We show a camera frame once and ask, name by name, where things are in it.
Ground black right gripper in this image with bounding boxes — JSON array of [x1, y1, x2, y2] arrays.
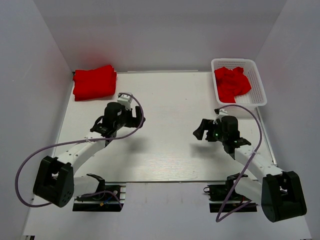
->
[[193, 118, 228, 143]]

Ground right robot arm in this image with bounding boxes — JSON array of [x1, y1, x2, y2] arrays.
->
[[193, 115, 307, 223]]

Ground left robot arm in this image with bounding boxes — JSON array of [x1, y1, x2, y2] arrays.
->
[[33, 102, 146, 208]]

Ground crumpled red t-shirt in basket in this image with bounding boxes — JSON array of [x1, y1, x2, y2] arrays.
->
[[214, 67, 252, 103]]

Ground white plastic basket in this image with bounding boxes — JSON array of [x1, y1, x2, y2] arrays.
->
[[211, 58, 267, 109]]

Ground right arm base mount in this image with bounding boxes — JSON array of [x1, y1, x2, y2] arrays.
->
[[203, 184, 258, 213]]

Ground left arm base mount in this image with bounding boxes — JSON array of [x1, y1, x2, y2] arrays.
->
[[72, 183, 126, 213]]

